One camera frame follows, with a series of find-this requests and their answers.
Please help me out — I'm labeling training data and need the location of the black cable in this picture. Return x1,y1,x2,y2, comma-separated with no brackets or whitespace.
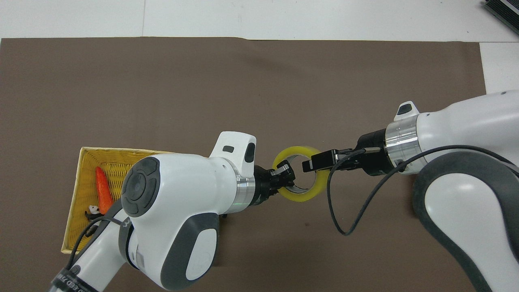
68,198,131,269
326,145,519,237

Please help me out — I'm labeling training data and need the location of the yellow wicker basket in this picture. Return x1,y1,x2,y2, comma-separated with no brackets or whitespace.
61,146,176,255

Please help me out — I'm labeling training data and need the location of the small black white toy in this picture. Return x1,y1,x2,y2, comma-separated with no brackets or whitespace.
84,205,103,222

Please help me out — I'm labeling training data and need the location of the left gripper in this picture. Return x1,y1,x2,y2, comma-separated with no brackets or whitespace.
252,165,277,208

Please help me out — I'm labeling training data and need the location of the yellow tape roll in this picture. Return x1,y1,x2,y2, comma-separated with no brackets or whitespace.
272,145,331,204

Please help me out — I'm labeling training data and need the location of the orange toy carrot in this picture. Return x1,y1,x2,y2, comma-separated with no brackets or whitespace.
95,166,114,215

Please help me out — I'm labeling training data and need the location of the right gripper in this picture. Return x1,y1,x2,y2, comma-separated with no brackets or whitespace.
341,129,392,178

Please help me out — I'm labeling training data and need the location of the black stand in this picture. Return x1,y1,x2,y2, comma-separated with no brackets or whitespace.
483,0,519,24

